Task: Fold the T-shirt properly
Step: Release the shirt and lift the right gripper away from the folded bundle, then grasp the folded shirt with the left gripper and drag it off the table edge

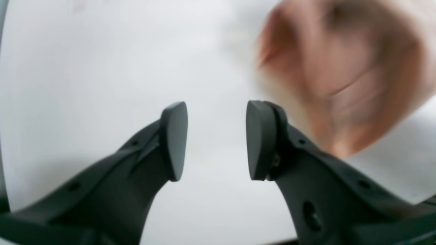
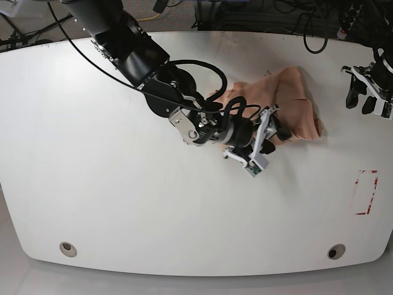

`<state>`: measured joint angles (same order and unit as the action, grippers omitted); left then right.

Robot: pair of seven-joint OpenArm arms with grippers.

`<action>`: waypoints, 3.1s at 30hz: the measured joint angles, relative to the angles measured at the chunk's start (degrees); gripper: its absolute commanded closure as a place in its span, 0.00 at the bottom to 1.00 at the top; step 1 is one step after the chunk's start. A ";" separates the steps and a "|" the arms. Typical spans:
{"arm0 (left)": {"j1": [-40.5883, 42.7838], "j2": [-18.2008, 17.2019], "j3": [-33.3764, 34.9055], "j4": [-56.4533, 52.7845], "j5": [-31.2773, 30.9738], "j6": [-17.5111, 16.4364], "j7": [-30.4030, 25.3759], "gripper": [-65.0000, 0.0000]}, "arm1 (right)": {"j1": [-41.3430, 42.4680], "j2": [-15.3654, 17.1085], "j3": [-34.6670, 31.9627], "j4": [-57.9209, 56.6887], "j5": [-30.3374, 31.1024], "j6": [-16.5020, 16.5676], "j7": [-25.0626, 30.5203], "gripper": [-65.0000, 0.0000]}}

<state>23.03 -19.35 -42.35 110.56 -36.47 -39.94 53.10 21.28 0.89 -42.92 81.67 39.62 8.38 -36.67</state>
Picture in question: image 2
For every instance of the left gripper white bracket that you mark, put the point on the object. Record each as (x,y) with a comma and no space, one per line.
(361,83)

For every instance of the white power strip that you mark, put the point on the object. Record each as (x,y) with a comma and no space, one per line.
(348,11)

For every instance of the red tape rectangle marking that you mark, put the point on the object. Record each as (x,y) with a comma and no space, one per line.
(364,192)

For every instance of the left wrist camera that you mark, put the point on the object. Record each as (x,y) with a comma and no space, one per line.
(383,109)

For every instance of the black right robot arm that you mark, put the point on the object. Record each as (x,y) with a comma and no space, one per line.
(171,92)

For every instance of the right table grommet hole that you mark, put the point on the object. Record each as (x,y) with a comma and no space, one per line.
(336,252)

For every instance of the peach T-shirt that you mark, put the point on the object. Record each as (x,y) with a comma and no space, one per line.
(287,89)

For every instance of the table grommet hole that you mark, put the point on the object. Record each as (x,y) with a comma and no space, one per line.
(68,249)
(336,252)

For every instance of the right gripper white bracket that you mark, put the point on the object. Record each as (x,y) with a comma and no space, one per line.
(267,127)

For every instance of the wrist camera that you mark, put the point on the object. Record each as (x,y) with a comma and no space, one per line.
(256,165)
(383,109)

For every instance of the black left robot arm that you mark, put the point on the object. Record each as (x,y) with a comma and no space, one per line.
(369,23)

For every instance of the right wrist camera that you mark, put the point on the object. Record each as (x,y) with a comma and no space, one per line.
(256,165)

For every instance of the left table grommet hole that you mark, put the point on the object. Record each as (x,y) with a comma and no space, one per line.
(68,249)

